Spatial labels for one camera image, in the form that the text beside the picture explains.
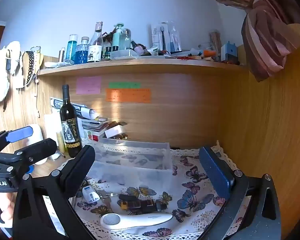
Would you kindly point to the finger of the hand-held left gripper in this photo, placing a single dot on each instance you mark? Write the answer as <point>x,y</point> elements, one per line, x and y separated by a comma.
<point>18,133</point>
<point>40,148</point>

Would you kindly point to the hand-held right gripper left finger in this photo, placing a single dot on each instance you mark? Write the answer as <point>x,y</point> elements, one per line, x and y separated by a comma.
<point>72,177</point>

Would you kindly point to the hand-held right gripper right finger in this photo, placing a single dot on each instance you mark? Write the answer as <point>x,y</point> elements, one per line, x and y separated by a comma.
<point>215,172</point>

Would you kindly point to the person's left hand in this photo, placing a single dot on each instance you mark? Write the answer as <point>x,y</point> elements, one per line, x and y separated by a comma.
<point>7,206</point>

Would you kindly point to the yellow tube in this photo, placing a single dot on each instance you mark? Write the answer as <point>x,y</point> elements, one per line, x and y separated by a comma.
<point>60,141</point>

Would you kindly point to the small white blue-button device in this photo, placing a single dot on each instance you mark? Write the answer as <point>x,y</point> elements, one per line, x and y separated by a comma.
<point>90,195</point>

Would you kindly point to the white paper card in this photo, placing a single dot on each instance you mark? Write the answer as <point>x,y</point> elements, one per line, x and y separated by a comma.
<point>51,125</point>

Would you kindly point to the butterfly print table cloth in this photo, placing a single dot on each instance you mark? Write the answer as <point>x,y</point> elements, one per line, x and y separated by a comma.
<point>190,180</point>

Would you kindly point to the dark wine bottle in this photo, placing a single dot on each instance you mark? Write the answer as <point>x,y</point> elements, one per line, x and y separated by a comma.
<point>70,122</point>

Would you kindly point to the stack of magazines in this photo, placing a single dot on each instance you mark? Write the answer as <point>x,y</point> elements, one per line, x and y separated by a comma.
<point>95,126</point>

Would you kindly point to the rolled newspaper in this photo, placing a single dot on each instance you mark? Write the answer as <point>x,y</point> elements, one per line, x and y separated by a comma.
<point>83,111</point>

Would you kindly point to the white fluffy cloth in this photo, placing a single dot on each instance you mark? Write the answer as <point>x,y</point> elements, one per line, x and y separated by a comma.
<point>0,75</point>

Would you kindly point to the small white carton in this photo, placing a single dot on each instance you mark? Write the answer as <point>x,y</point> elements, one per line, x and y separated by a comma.
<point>115,130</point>

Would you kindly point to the studded belt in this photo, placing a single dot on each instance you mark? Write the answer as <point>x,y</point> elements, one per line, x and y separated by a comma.
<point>30,67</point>

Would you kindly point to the clear plastic storage box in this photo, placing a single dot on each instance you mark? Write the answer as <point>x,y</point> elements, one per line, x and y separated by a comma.
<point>140,165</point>

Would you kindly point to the brown glass bottle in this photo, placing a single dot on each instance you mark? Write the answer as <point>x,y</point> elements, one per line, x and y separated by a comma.
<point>145,204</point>

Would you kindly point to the white handheld massager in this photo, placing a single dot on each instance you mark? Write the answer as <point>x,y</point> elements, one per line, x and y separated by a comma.
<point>137,222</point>

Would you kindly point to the pink sticky note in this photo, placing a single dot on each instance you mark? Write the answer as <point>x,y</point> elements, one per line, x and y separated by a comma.
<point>88,85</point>

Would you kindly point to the small brown bottle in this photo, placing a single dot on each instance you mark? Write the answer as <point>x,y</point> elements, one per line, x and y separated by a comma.
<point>62,54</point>

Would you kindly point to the orange sticky note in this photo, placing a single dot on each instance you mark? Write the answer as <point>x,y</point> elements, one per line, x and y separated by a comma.
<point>128,95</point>

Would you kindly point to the tall blue liquid bottle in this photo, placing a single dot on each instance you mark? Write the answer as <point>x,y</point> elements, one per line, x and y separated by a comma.
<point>72,47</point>

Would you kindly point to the squat blue glass bottle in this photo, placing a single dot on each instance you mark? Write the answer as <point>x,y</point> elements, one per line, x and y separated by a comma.
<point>82,53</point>

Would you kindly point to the green sticky note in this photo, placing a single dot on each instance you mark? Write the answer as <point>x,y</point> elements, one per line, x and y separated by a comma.
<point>125,85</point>

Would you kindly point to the clear bottle with white label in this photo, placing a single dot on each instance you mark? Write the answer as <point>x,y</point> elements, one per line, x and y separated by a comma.
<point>95,47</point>

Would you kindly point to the small green bottle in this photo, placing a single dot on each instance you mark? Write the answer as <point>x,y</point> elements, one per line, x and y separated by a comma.
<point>106,51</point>

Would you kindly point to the blue and white box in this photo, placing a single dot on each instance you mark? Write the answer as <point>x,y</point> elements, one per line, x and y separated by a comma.
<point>228,52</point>

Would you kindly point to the white plastic tray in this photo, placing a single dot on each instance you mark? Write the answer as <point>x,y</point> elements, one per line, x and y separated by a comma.
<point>123,54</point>

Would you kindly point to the wooden shelf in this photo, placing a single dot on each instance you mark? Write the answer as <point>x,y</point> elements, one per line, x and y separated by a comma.
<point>140,66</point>

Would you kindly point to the bundle of wooden sticks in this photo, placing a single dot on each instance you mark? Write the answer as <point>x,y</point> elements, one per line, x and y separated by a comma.
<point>215,42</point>

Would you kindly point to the teal pump bottle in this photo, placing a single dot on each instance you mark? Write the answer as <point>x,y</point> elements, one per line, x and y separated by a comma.
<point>117,40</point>

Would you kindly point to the clear empty bottle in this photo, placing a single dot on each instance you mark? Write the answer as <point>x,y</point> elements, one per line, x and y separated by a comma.
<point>126,40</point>

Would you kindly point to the clear plastic package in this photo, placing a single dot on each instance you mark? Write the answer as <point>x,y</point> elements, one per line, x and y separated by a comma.
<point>175,38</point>

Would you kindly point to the toothbrush package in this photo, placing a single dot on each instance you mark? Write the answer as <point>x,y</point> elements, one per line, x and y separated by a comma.
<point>161,37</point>

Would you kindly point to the striped brown curtain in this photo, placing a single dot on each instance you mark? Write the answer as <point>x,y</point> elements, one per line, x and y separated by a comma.
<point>265,30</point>

